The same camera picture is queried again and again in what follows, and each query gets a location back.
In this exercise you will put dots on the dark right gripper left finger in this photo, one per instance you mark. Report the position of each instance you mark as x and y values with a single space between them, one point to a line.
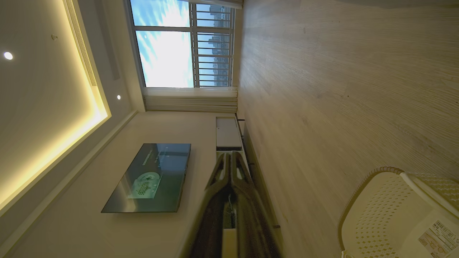
211 215

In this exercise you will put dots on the beige pleated curtain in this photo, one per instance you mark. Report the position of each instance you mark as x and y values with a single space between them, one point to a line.
190 100

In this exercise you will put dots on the white barcode label sticker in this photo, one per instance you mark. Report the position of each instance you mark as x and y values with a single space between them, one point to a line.
439 240

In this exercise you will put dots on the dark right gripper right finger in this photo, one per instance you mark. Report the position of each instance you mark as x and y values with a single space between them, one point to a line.
251 222

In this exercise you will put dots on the metal window safety railing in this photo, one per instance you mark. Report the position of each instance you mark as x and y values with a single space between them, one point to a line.
213 46

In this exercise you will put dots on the large glass window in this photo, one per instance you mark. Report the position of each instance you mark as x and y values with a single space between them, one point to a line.
165 57

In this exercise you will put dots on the linear ceiling air vent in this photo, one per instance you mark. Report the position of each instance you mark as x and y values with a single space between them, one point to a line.
82 46

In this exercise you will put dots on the warm ceiling cove light strip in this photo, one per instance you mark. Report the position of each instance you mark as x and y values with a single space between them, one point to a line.
96 107

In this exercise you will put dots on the beige plastic laundry basket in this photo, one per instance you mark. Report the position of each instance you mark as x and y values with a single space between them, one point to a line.
376 215

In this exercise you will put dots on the wall mounted flat television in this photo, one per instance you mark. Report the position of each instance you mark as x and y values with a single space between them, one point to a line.
157 179

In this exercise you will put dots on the white low tv cabinet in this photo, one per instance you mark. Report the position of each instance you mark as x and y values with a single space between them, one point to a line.
227 132

